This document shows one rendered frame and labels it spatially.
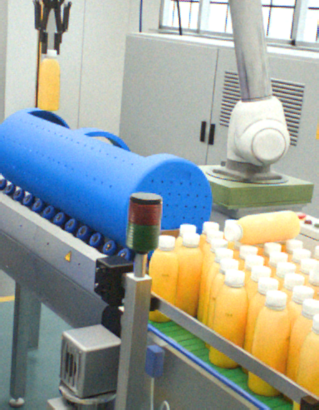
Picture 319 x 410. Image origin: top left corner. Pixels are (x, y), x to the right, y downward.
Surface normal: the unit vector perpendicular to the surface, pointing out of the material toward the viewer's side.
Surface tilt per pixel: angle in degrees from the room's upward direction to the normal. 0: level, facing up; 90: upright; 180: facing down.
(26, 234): 71
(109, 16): 90
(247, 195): 90
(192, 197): 90
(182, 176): 90
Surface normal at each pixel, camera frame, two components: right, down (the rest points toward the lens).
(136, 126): -0.85, 0.05
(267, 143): 0.07, 0.32
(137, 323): 0.55, 0.25
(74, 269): -0.75, -0.26
